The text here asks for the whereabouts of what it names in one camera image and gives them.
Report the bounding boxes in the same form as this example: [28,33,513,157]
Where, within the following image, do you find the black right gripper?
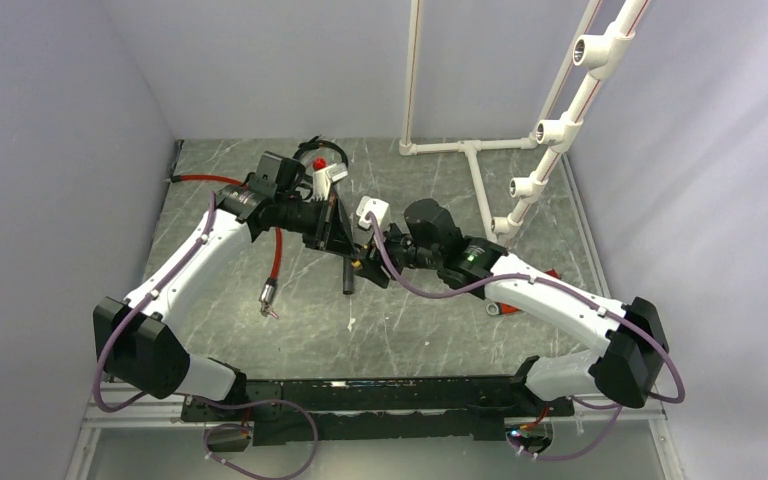
[355,219,443,287]

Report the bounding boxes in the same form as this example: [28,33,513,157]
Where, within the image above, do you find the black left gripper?
[276,194,358,260]

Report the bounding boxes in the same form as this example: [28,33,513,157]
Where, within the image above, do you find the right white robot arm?
[355,196,686,415]

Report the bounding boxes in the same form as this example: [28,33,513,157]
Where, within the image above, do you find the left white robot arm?
[92,152,357,420]

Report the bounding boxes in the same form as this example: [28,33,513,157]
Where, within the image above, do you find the small silver keys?
[260,304,280,319]

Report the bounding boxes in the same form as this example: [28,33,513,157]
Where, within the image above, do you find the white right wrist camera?
[355,196,390,231]

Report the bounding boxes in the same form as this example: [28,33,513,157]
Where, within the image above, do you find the red cable bike lock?
[166,173,285,307]

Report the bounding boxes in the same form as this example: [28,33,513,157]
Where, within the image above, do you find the coiled black cable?
[291,136,350,175]

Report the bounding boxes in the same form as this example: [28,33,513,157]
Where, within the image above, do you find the red handled wrench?
[485,302,520,316]

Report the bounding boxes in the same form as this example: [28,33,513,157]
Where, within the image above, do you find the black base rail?
[181,375,574,446]

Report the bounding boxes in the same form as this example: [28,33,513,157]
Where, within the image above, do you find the white pvc pipe frame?
[398,0,652,243]

